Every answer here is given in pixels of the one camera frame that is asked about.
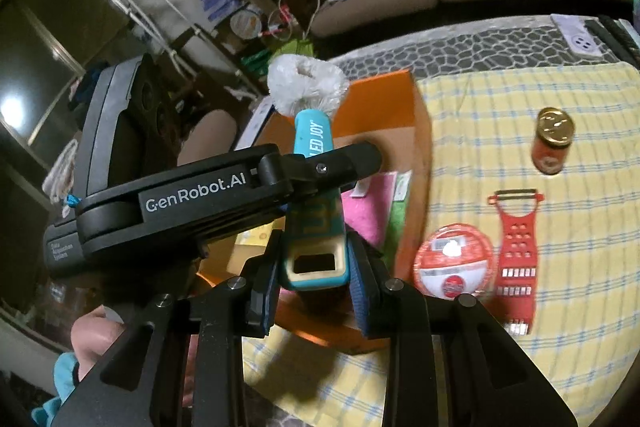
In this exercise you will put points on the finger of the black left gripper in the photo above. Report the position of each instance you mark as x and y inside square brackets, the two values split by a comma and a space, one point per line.
[337, 169]

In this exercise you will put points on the yellow plaid cloth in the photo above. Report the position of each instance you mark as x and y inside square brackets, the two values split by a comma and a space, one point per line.
[520, 187]

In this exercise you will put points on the red jar gold lid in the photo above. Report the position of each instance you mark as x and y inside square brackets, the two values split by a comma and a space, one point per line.
[554, 134]

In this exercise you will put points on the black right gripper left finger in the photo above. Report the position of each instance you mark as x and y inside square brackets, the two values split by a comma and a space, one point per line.
[179, 363]

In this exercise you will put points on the orange cardboard box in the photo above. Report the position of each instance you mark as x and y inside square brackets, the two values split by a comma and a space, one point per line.
[388, 111]

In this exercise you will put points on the person left hand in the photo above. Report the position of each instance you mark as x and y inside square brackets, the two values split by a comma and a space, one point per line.
[92, 335]

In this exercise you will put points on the grey stone pattern tablecloth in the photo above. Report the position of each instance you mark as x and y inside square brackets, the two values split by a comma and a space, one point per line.
[500, 43]

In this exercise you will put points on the lavender power strip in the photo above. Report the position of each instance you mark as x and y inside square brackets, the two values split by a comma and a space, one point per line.
[576, 35]

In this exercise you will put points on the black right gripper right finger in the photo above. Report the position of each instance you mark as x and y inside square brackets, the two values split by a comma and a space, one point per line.
[446, 356]

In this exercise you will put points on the brown chair back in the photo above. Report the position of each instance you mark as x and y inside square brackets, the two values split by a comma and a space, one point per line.
[213, 135]

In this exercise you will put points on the black remote control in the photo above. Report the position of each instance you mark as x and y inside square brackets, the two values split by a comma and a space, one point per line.
[615, 38]

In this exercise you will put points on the green cloth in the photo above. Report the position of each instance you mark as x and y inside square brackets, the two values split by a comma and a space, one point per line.
[396, 221]

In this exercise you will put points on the round red white container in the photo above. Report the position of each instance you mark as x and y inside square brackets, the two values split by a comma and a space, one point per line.
[456, 259]

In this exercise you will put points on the teal brush white fluffy head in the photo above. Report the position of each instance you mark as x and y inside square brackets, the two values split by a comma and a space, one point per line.
[309, 91]

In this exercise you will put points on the red plastic grater peeler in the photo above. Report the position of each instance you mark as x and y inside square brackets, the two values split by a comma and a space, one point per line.
[514, 301]

